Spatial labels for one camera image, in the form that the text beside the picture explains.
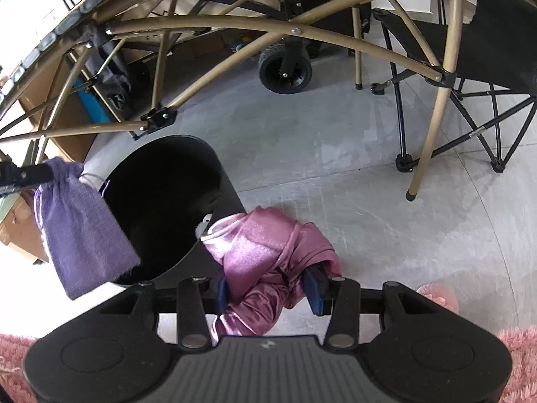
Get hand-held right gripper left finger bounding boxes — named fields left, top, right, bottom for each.
left=98, top=277, right=230, bottom=351

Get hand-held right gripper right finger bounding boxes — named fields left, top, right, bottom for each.
left=302, top=266, right=422, bottom=350

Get pink satin drawstring pouch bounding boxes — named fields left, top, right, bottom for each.
left=200, top=207, right=342, bottom=337

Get purple knit drawstring pouch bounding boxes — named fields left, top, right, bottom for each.
left=33, top=157, right=141, bottom=301

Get black round bin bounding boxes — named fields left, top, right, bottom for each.
left=101, top=134, right=248, bottom=290

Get cardboard box with green liner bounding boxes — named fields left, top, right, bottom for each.
left=0, top=193, right=48, bottom=266

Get blue storage box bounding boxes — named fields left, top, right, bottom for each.
left=71, top=76, right=113, bottom=123

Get pink fluffy slipper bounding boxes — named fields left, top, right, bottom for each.
left=415, top=283, right=459, bottom=314

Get pink fluffy clothing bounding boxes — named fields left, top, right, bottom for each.
left=499, top=329, right=537, bottom=403
left=0, top=333, right=43, bottom=403

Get folding wagon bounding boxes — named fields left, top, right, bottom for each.
left=259, top=0, right=372, bottom=94

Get black folding chair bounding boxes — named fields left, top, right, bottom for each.
left=371, top=0, right=537, bottom=175

